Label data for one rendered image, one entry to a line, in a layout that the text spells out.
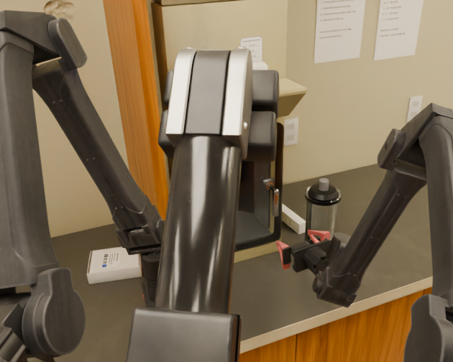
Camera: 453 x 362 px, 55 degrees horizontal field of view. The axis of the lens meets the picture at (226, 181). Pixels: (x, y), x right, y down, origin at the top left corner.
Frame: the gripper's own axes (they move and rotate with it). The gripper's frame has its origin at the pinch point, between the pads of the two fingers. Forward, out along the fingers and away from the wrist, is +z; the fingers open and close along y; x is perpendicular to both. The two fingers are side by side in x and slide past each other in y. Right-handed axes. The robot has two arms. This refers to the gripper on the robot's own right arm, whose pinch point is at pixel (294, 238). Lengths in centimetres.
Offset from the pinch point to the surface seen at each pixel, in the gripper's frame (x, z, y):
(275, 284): 18.0, 5.1, 4.3
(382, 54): -27, 59, -77
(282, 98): -37.0, 6.5, -2.3
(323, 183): -7.6, 10.2, -16.0
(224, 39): -51, 17, 7
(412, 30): -35, 59, -91
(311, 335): 29.2, -7.4, -0.1
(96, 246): 13, 47, 50
